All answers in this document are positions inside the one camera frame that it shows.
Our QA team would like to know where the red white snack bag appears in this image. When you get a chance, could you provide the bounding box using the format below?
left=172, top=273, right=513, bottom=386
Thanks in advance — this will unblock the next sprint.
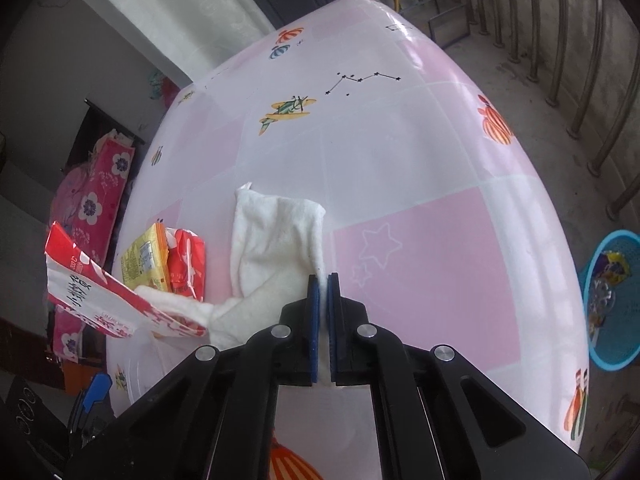
left=44, top=223, right=206, bottom=338

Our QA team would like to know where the white cloth rag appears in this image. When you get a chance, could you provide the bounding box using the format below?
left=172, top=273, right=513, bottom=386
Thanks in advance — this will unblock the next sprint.
left=134, top=181, right=329, bottom=386

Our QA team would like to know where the yellow noodle snack packet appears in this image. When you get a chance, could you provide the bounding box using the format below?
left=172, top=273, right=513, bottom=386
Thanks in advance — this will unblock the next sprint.
left=120, top=222, right=171, bottom=292

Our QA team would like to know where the small red snack packet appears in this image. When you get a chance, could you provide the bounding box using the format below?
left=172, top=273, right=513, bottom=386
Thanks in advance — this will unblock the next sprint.
left=166, top=228, right=206, bottom=301

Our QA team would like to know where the blue plastic trash basket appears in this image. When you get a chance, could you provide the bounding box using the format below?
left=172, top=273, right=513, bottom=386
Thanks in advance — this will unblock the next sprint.
left=578, top=230, right=639, bottom=372

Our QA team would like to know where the pink patterned tablecloth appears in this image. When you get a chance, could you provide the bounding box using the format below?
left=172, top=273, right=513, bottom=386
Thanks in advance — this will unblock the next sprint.
left=118, top=0, right=589, bottom=479

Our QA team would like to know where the pink floral bedding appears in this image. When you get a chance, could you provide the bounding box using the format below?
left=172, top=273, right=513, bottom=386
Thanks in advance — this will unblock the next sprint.
left=46, top=129, right=138, bottom=363

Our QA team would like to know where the metal balcony railing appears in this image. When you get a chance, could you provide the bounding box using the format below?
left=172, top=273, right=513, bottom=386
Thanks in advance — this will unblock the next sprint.
left=399, top=0, right=639, bottom=219

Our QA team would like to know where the pile of clothes and bags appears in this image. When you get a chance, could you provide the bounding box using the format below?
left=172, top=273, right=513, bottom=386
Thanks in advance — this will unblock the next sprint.
left=148, top=70, right=180, bottom=110

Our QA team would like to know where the white curtain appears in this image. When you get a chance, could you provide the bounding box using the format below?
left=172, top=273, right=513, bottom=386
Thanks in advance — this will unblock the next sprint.
left=107, top=0, right=273, bottom=80

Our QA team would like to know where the metal dustpan frame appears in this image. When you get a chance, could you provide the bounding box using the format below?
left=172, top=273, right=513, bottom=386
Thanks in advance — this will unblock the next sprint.
left=427, top=3, right=471, bottom=49

